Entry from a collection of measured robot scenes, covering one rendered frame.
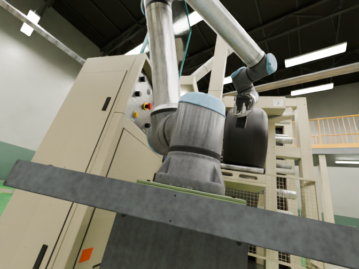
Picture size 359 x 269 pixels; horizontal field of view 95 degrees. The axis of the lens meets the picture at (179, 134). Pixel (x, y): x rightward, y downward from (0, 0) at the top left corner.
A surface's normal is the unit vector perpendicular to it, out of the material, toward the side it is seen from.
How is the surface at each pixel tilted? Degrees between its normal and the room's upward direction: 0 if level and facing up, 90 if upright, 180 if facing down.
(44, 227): 90
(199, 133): 95
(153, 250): 90
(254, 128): 95
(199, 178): 75
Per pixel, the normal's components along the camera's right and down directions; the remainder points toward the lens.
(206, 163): 0.40, -0.52
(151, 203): -0.10, -0.40
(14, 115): 0.80, -0.07
